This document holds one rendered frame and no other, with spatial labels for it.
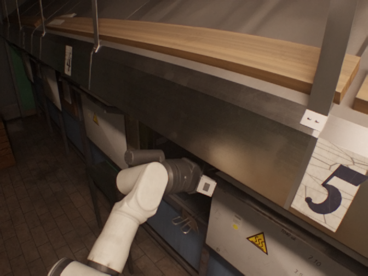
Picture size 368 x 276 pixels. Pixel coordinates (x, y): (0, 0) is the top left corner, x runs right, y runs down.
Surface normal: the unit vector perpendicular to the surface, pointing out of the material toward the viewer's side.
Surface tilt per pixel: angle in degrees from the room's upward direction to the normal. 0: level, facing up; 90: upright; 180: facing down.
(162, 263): 0
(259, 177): 80
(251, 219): 90
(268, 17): 33
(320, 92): 90
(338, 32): 90
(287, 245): 90
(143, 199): 57
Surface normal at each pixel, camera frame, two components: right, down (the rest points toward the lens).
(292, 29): -0.37, -0.57
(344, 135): -0.58, -0.26
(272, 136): -0.72, 0.14
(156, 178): 0.72, -0.22
